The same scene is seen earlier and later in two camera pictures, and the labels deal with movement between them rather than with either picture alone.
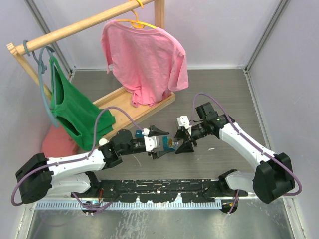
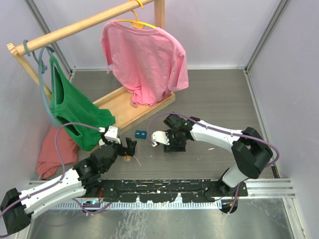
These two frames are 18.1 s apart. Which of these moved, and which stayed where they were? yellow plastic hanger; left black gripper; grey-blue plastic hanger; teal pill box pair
Moved: left black gripper
Stayed: yellow plastic hanger; teal pill box pair; grey-blue plastic hanger
